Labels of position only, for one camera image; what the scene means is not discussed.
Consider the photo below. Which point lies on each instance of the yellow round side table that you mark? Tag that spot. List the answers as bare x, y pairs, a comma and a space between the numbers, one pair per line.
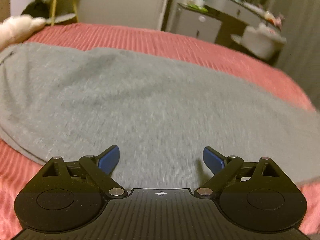
63, 12

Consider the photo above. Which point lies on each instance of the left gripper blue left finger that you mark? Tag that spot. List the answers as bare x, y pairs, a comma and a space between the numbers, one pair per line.
87, 178

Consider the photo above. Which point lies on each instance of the white pillow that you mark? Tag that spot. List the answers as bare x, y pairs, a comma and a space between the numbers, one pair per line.
17, 29

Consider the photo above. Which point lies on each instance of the white fluffy stool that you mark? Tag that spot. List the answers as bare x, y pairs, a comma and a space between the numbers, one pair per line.
261, 42

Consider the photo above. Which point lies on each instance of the black bag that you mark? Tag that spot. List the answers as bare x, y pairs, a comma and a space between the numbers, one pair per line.
37, 8

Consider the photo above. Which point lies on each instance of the grey small cabinet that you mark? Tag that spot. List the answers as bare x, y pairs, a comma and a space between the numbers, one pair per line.
203, 26

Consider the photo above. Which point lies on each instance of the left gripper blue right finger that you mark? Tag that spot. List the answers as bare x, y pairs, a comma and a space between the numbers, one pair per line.
234, 178

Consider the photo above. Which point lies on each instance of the red ribbed bedspread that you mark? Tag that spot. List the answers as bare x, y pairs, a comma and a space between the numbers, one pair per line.
17, 170

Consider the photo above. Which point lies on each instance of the grey sweatpants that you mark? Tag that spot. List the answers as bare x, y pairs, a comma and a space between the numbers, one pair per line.
161, 113

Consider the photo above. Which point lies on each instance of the dark vanity desk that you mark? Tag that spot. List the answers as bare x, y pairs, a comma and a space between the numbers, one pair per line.
236, 17

